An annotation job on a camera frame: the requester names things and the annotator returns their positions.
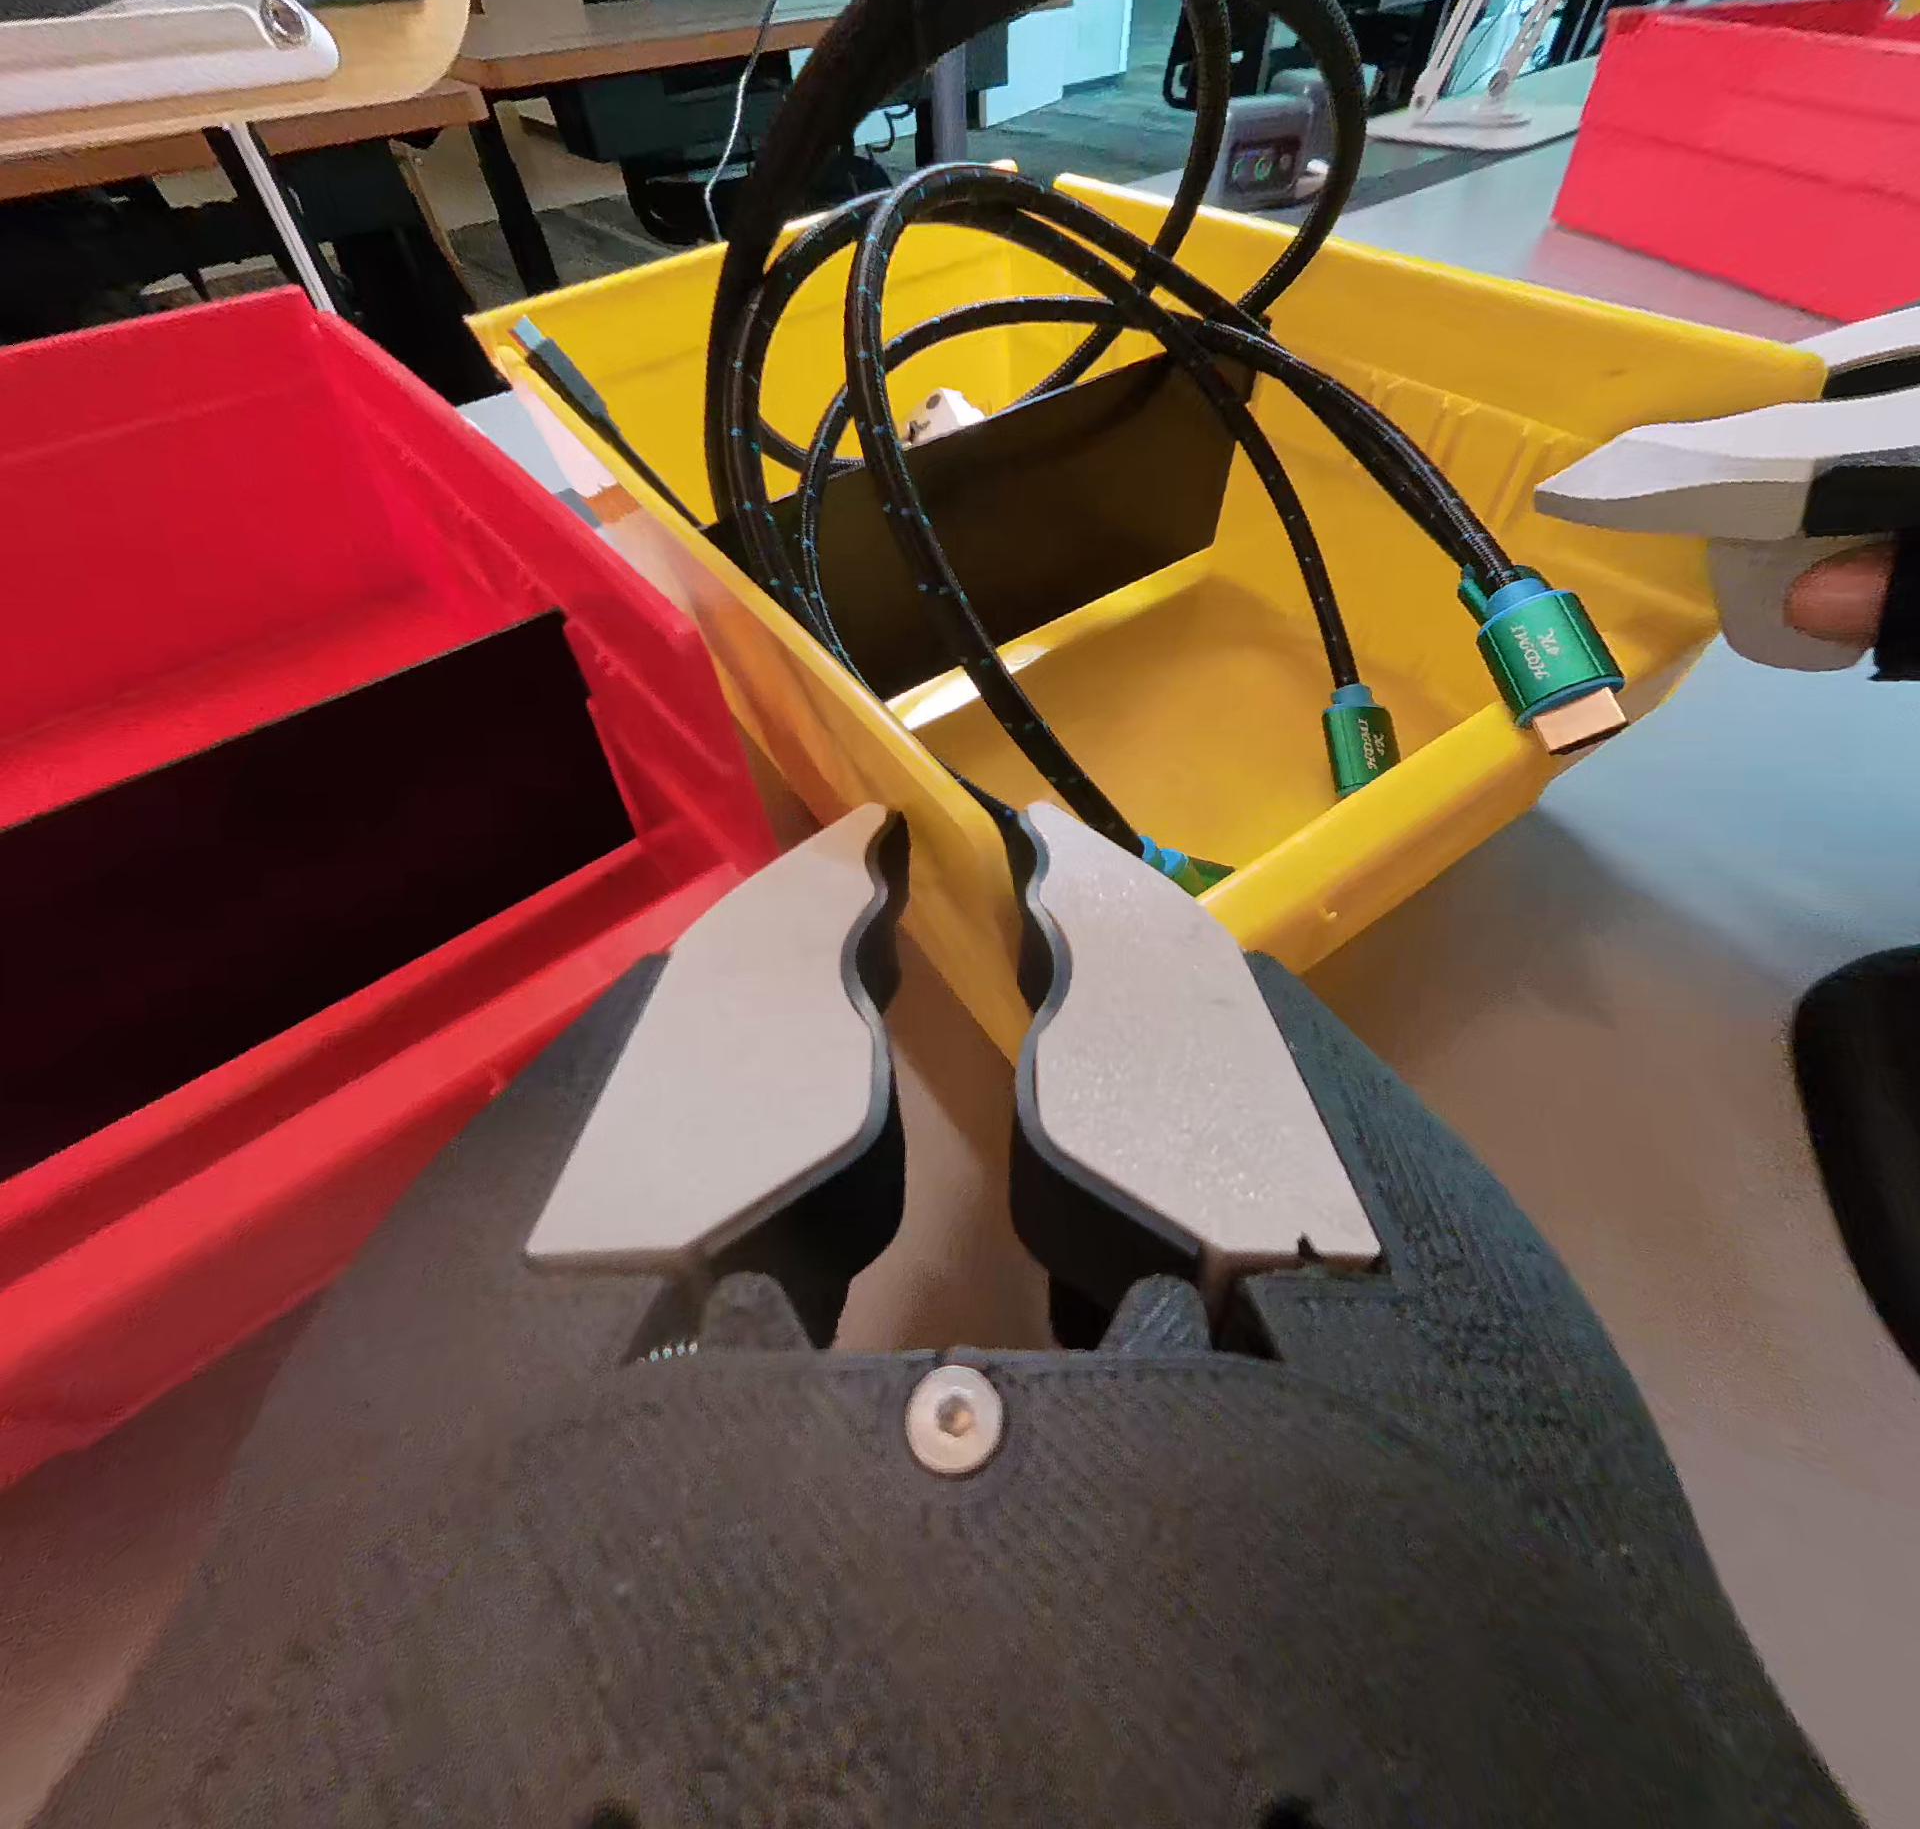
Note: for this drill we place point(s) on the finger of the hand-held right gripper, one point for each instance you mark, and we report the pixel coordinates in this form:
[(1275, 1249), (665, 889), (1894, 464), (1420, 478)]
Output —
[(1875, 351), (1680, 471)]

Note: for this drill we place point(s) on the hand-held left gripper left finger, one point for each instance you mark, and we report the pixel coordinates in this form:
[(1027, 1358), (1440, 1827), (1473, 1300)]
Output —
[(721, 1081)]

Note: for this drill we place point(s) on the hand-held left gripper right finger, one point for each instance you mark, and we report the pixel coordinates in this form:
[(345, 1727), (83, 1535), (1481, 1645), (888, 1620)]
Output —
[(1185, 1081)]

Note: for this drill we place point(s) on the yellow plastic bin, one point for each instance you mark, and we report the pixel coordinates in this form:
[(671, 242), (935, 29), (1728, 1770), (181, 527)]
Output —
[(1171, 646)]

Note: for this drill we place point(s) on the person's right hand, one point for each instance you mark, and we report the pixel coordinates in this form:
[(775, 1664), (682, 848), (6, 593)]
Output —
[(1842, 596)]

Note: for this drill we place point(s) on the black bin divider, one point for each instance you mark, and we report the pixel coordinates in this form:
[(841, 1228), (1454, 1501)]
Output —
[(300, 841), (1051, 508)]

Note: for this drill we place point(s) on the grey portable power station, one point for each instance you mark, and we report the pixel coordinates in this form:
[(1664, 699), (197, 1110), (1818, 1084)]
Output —
[(1275, 149)]

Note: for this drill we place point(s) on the black chair armrest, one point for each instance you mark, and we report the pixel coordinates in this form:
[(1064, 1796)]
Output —
[(1867, 1156)]

